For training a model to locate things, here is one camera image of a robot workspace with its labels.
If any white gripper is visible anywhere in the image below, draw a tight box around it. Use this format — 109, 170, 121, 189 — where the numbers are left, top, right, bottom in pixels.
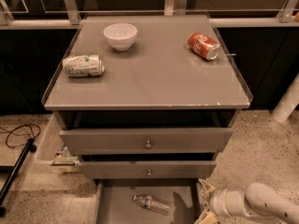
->
194, 178, 246, 224

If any clear plastic water bottle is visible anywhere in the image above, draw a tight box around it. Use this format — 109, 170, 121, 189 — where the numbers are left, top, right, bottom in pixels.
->
132, 194, 172, 216

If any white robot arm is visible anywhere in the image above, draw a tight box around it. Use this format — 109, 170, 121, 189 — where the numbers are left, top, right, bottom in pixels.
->
194, 178, 299, 224

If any grey bottom drawer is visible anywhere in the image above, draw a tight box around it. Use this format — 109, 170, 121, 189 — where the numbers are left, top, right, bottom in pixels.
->
95, 179, 204, 224

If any grey drawer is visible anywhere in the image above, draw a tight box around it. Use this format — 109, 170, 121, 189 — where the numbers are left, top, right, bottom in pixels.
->
95, 179, 204, 224
60, 128, 233, 155
79, 161, 216, 179

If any grey drawer cabinet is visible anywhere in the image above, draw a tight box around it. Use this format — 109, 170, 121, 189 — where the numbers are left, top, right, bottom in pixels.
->
41, 14, 254, 224

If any grey middle drawer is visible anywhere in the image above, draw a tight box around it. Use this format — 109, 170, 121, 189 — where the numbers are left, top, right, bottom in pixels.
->
79, 161, 216, 179

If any grey top drawer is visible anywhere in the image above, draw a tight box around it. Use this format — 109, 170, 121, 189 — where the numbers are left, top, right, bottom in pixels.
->
60, 128, 233, 155

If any round metal top knob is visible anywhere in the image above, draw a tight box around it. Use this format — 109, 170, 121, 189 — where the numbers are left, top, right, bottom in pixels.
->
144, 140, 152, 149

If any red cola can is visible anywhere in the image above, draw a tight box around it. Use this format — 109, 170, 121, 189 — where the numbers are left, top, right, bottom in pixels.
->
188, 32, 221, 61

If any clear plastic storage bin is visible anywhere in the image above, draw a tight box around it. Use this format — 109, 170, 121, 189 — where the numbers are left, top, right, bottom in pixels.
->
36, 115, 80, 173

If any white green soda can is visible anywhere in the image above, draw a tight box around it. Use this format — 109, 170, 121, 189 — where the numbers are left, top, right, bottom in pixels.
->
63, 54, 105, 77

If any white ceramic bowl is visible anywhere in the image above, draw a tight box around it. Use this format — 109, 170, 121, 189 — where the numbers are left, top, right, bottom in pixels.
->
103, 23, 137, 51

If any black stand leg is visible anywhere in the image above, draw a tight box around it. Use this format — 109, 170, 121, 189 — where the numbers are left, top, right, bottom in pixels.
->
0, 138, 37, 217

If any white cylindrical post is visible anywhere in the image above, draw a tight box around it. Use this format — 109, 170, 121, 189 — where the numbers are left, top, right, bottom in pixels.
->
272, 74, 299, 123

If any metal railing frame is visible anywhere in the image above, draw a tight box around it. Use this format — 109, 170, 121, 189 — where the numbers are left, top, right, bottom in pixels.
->
0, 0, 299, 30

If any black floor cable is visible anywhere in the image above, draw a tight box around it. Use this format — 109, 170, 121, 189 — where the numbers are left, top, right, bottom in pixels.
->
0, 123, 42, 150

